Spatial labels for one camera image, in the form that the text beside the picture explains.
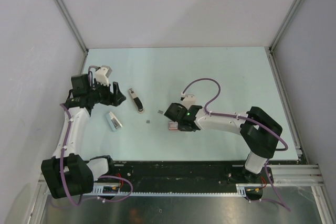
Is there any black silver stapler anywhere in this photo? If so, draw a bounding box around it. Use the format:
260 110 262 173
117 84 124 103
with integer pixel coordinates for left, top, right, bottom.
128 88 145 114

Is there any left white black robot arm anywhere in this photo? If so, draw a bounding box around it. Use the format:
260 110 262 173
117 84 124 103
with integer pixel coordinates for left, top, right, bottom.
41 66 126 199

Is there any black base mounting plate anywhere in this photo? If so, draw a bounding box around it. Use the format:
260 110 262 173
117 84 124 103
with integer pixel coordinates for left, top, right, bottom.
107 161 272 191

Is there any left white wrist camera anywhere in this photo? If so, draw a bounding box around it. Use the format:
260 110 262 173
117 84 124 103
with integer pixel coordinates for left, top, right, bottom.
95 66 112 87

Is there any red staple box with tray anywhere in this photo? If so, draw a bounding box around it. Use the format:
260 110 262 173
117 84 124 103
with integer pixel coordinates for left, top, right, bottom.
169 122 179 131

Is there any white slotted cable duct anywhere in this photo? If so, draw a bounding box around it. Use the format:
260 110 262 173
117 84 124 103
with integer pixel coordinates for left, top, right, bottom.
87 183 263 197

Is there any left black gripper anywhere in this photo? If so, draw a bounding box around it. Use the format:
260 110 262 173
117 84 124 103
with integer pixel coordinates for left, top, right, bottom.
87 78 125 106

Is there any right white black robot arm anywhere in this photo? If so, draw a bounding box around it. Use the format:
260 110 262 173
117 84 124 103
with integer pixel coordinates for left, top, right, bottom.
164 103 282 183

